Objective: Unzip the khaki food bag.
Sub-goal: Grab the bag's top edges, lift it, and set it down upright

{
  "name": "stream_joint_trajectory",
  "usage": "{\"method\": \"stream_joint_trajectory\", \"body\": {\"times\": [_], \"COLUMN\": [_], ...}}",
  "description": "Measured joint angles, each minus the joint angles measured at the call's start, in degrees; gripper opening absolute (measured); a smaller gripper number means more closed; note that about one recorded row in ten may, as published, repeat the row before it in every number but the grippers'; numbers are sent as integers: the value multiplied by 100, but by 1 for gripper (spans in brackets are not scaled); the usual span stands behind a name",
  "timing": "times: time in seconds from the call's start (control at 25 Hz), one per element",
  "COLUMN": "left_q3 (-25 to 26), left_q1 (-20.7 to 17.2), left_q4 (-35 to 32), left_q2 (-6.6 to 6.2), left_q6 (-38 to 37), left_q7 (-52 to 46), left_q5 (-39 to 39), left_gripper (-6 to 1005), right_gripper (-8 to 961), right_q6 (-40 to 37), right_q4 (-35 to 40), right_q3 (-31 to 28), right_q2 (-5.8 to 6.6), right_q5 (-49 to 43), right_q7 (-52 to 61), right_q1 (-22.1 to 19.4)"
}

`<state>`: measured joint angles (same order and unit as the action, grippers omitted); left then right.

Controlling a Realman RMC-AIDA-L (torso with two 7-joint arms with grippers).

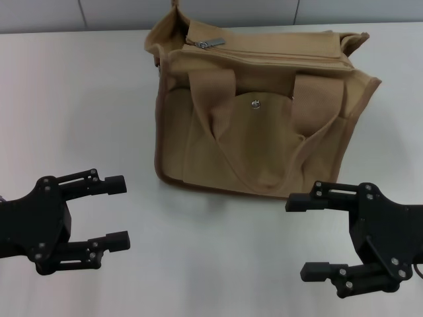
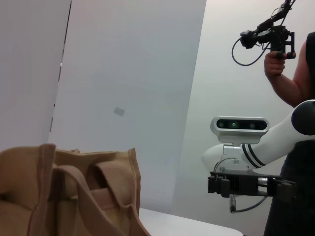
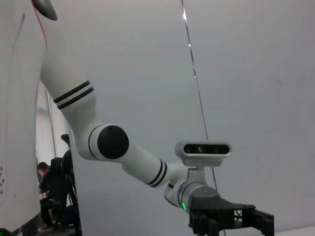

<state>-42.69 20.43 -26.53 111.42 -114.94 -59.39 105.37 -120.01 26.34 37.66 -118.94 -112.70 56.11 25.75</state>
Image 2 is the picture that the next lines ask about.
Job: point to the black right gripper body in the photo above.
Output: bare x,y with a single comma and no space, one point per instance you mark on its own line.
246,186

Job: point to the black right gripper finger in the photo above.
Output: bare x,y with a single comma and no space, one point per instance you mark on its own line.
283,189
217,185

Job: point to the khaki canvas food bag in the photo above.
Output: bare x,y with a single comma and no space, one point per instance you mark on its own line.
103,191

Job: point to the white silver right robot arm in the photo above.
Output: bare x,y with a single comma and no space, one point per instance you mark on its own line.
275,142

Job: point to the operator bare hand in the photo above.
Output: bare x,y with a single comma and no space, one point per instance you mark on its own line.
274,65

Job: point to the operator black clothed torso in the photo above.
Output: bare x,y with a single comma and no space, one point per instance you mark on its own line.
295,209

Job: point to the black handheld teleoperation controller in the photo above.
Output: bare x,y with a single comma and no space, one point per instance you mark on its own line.
270,32

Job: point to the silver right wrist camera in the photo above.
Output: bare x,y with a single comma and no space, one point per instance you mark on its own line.
238,125

